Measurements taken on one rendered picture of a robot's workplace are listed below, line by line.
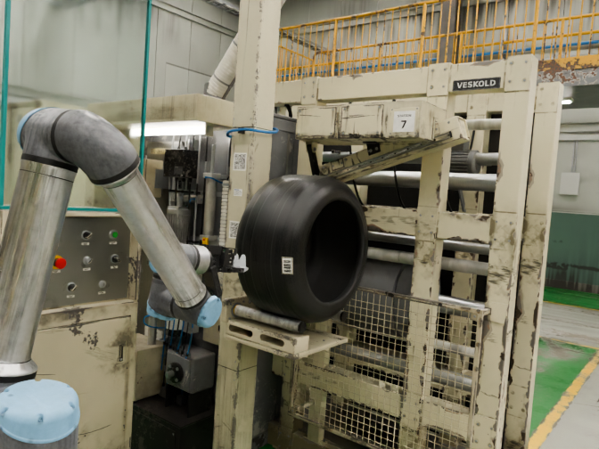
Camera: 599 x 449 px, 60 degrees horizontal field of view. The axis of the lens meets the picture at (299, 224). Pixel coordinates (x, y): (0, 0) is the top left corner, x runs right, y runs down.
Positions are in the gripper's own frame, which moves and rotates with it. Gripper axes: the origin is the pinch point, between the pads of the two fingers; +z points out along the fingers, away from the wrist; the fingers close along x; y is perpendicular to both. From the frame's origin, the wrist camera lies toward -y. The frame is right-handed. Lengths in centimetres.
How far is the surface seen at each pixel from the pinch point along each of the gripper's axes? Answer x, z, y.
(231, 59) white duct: 73, 45, 100
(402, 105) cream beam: -26, 47, 71
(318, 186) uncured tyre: -9.4, 22.5, 33.6
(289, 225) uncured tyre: -8.6, 9.8, 17.4
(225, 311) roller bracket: 25.6, 20.3, -19.2
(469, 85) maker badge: -40, 76, 88
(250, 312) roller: 15.6, 24.1, -17.7
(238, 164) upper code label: 35, 24, 41
